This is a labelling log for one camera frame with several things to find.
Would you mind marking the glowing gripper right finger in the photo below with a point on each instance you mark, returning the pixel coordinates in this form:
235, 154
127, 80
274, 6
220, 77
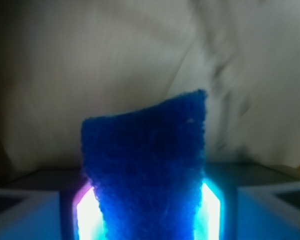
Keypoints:
249, 201

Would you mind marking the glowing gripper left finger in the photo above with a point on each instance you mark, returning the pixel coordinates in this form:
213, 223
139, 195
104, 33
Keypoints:
49, 205

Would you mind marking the brown paper bag bin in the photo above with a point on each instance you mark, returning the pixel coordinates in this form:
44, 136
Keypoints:
62, 61

